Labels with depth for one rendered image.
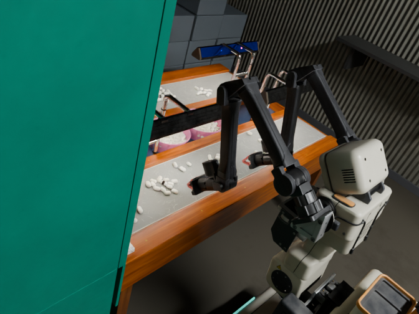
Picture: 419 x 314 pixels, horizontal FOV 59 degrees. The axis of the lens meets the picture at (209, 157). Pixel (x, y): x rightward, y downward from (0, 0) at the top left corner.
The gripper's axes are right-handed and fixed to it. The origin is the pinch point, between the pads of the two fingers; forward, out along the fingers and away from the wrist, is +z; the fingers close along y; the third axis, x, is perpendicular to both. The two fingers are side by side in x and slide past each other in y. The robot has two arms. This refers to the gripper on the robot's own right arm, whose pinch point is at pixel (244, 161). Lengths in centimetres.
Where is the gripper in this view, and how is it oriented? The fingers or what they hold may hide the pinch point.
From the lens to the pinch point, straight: 190.2
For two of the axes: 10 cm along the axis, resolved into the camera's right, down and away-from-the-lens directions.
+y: -6.9, 2.7, -6.7
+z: -6.8, 0.7, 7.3
